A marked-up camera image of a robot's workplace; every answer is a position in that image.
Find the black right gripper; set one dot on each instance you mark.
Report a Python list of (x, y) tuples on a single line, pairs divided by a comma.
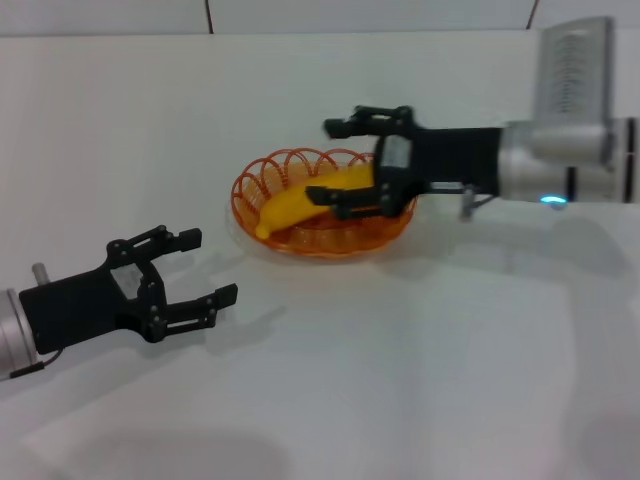
[(450, 160)]

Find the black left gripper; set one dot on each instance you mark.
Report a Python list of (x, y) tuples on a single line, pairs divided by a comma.
[(85, 310)]

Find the yellow banana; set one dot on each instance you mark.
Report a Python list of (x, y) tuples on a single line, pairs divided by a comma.
[(295, 205)]

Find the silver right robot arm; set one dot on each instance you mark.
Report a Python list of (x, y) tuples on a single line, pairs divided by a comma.
[(530, 175)]

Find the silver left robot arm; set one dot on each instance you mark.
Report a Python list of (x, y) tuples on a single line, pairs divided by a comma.
[(12, 330)]

